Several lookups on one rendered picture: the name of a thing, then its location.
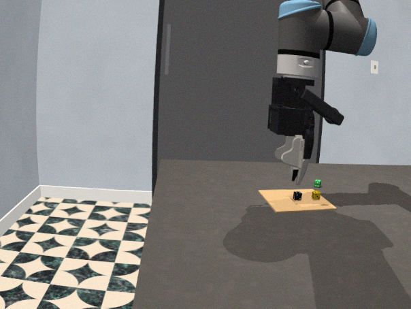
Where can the black die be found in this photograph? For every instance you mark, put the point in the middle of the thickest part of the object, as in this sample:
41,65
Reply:
297,195

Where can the yellow die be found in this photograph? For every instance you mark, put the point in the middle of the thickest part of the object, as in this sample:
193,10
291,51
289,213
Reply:
315,195

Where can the peach flat mat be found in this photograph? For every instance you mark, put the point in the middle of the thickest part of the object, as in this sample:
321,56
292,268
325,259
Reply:
281,201

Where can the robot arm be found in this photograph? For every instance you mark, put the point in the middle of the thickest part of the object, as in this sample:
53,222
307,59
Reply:
305,29

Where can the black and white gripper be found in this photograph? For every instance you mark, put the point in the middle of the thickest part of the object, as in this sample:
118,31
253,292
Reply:
289,117

